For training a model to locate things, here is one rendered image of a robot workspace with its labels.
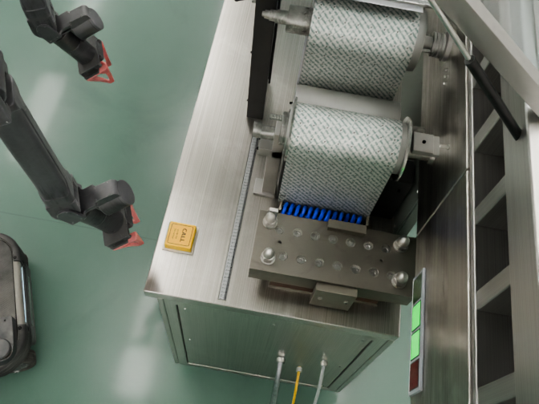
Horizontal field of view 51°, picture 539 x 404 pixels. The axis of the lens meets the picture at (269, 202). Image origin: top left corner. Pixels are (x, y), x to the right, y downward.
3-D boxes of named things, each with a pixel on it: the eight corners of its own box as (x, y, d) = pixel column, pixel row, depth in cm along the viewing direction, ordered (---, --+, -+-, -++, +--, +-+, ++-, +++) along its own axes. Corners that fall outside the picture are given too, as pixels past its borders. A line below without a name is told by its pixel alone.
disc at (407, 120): (392, 140, 139) (411, 103, 126) (395, 141, 139) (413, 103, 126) (389, 192, 132) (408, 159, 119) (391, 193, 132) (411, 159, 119)
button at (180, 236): (171, 224, 154) (170, 220, 152) (196, 228, 154) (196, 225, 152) (164, 248, 150) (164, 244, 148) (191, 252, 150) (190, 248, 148)
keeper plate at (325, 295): (310, 296, 146) (316, 281, 137) (348, 303, 146) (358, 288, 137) (308, 305, 145) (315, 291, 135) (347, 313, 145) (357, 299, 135)
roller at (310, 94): (293, 103, 149) (298, 73, 139) (389, 121, 149) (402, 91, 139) (286, 141, 144) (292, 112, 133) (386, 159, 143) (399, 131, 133)
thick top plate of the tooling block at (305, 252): (258, 220, 149) (260, 209, 143) (409, 247, 149) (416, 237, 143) (247, 276, 141) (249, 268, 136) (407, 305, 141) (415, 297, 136)
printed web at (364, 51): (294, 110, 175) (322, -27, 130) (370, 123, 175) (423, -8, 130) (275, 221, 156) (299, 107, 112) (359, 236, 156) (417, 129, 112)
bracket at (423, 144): (411, 135, 128) (415, 130, 126) (437, 139, 128) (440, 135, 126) (411, 153, 125) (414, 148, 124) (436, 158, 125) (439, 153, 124)
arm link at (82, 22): (30, 5, 138) (33, 30, 134) (67, -19, 134) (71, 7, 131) (65, 33, 148) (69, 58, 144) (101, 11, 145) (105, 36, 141)
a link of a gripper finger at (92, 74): (119, 62, 158) (97, 44, 150) (123, 82, 155) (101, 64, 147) (100, 74, 160) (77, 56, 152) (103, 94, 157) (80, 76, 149)
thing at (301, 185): (277, 199, 146) (285, 161, 130) (368, 216, 146) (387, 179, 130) (277, 201, 146) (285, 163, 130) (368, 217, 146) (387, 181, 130)
